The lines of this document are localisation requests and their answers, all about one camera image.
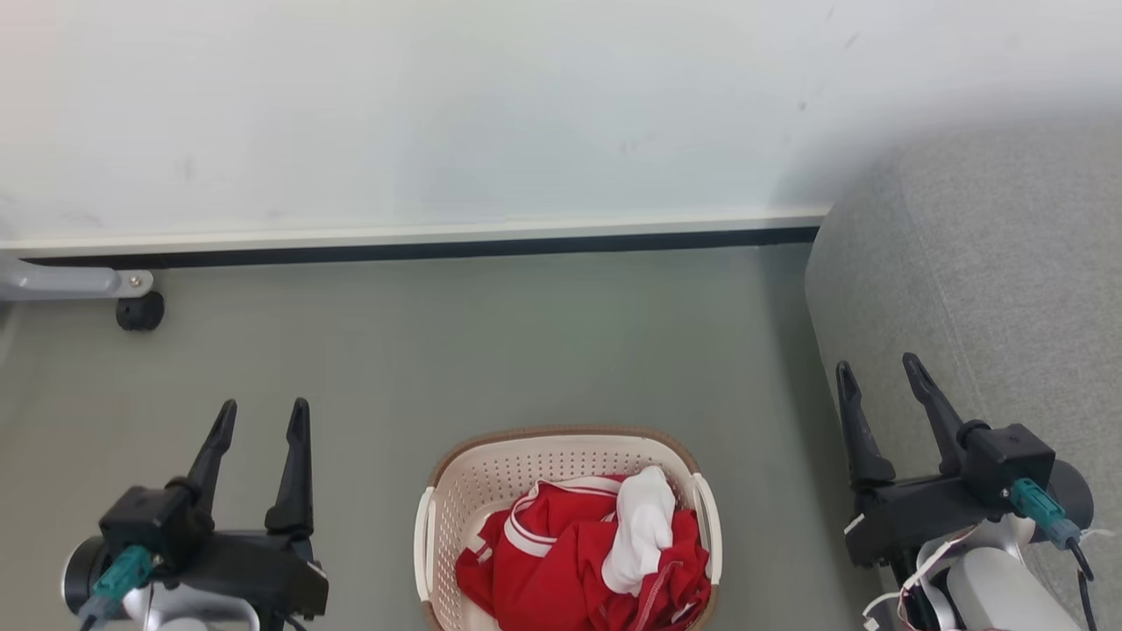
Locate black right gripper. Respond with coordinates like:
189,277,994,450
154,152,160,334
834,352,1009,568

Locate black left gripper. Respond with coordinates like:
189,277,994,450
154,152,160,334
165,398,330,621

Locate red and white zip jacket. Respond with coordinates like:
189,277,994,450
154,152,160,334
600,464,713,631

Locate red shorts with white stripes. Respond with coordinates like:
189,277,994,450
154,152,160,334
454,475,654,631

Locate cream perforated plastic laundry basket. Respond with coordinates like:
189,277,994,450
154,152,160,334
413,426,724,631

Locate grey fabric sofa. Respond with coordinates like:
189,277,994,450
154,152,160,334
804,112,1122,631

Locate black caster wheel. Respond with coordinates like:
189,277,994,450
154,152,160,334
115,290,167,333

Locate white and black baseboard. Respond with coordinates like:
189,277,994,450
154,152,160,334
0,207,830,269

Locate white right arm wire bundle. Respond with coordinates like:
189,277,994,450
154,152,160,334
863,524,981,631

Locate teal right camera cable plug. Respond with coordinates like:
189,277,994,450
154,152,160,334
1007,479,1084,550

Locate teal camera cable plug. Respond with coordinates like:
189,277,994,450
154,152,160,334
81,544,155,625
1007,479,1084,550

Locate teal left camera cable plug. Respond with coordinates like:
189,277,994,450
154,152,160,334
81,544,155,625

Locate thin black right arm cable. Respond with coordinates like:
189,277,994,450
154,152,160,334
1065,536,1100,631

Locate grey metal frame leg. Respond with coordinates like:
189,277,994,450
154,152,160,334
0,254,155,304

